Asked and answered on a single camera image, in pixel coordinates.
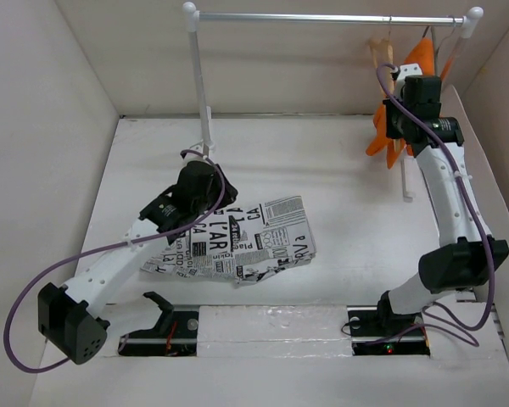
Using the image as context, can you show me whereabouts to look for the wooden clothes hanger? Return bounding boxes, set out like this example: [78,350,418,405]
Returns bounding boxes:
[367,25,394,98]

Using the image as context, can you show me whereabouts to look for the newspaper print trousers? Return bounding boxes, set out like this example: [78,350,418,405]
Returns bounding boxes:
[140,196,316,285]

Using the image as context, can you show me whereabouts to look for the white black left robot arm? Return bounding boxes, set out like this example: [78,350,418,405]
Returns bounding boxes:
[37,161,238,365]

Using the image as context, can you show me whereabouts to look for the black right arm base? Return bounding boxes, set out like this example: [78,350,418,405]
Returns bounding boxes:
[341,307,430,356]

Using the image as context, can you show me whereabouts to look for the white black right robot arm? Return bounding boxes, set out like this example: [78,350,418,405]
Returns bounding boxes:
[375,73,509,334]

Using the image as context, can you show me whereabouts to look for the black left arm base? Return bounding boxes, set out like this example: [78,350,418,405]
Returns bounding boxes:
[118,305,200,358]

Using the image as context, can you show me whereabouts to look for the orange cloth on hanger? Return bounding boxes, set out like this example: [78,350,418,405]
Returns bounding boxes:
[366,36,455,170]

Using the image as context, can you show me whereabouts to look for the white metal clothes rack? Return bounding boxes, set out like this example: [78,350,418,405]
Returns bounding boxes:
[182,0,485,203]

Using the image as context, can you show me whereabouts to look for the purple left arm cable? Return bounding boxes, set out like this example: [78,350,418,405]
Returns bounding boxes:
[3,148,227,374]

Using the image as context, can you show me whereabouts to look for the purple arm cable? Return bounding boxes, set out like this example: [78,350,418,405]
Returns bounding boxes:
[3,148,227,374]
[376,63,495,348]

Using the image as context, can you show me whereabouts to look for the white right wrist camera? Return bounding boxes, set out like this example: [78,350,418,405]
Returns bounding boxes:
[391,64,422,82]

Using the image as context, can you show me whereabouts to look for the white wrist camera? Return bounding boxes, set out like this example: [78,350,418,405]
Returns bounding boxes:
[391,64,422,82]
[180,149,208,165]

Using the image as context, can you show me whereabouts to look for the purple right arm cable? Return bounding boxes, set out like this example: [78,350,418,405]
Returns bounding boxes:
[376,63,495,348]

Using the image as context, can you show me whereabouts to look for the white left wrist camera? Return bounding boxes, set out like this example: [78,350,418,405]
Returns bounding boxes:
[180,149,208,165]

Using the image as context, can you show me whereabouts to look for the aluminium side rail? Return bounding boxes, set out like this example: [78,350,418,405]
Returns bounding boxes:
[417,148,445,226]

